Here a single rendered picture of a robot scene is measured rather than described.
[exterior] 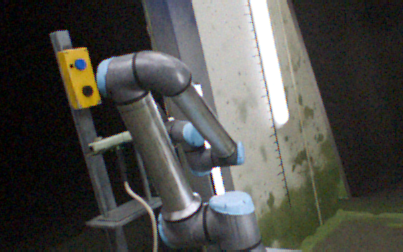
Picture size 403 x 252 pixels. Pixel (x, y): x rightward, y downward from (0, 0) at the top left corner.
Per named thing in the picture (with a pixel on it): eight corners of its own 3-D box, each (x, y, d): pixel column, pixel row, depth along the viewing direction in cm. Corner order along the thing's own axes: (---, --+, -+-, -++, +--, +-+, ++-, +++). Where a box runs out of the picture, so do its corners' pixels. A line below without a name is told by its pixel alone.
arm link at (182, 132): (193, 152, 188) (185, 129, 184) (174, 148, 197) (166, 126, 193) (211, 141, 194) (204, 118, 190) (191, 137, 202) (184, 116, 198)
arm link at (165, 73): (174, 35, 144) (248, 145, 200) (136, 43, 147) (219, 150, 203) (170, 66, 138) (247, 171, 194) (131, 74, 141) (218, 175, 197)
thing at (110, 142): (106, 191, 212) (92, 140, 208) (99, 191, 215) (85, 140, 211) (184, 156, 250) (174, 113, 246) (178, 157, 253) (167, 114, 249)
